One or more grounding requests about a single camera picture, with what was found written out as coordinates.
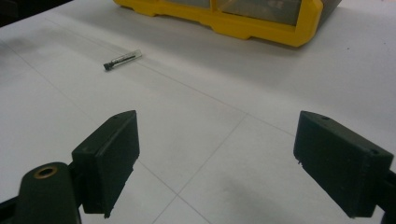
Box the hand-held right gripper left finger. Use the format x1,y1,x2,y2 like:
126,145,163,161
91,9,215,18
71,109,141,219

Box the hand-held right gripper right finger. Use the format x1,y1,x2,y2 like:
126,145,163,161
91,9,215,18
292,110,395,218

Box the small clear tube black cap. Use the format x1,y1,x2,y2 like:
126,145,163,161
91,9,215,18
103,49,144,72

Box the yellow drawer organizer box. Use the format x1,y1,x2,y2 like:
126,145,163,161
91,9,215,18
112,0,343,49

